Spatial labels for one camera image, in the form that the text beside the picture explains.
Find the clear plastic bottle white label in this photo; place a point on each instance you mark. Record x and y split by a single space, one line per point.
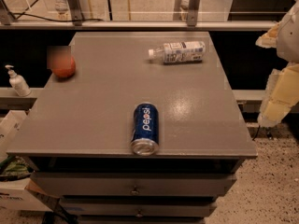
179 52

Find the red apple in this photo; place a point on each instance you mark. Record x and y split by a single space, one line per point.
63 68

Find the white pump dispenser bottle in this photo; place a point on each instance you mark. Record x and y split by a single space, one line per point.
17 82

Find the white cardboard box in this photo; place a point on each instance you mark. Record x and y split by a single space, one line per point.
15 195

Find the grey metal railing frame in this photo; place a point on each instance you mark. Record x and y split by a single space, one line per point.
171 15

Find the lower drawer metal knob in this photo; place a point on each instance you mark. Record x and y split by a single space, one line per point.
139 214

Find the green item in box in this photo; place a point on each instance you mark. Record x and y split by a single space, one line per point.
14 168

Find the blue pepsi can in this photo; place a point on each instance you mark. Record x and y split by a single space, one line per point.
145 139

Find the drawer metal knob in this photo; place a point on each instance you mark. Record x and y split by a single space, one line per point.
135 191
139 214

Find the top drawer metal knob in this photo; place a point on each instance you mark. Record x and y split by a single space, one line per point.
135 191

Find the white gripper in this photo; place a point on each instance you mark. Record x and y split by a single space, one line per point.
290 37

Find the grey drawer cabinet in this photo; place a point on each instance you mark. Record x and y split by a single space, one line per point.
130 141

